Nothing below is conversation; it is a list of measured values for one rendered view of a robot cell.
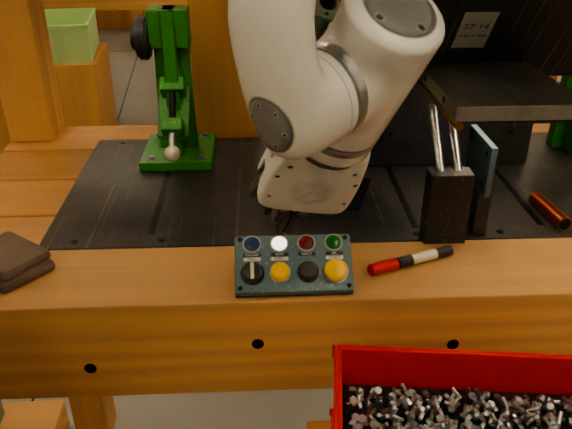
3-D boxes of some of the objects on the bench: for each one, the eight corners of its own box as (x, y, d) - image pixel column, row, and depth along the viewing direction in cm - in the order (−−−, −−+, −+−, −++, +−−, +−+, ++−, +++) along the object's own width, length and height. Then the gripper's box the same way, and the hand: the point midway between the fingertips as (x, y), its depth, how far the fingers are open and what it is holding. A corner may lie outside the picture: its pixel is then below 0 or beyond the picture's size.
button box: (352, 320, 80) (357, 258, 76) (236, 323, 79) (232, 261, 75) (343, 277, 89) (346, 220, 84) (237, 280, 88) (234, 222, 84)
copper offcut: (570, 230, 93) (573, 217, 92) (556, 231, 93) (559, 218, 92) (540, 203, 101) (542, 190, 100) (527, 203, 101) (529, 191, 100)
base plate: (780, 242, 94) (785, 230, 93) (37, 261, 89) (35, 248, 88) (631, 139, 131) (633, 129, 130) (100, 148, 126) (99, 139, 125)
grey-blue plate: (487, 237, 91) (502, 148, 85) (473, 237, 91) (488, 148, 85) (466, 207, 100) (480, 123, 93) (454, 207, 100) (466, 123, 93)
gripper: (397, 110, 64) (337, 202, 79) (255, 88, 60) (220, 190, 75) (408, 170, 60) (342, 255, 75) (257, 151, 56) (220, 245, 71)
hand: (286, 214), depth 73 cm, fingers closed
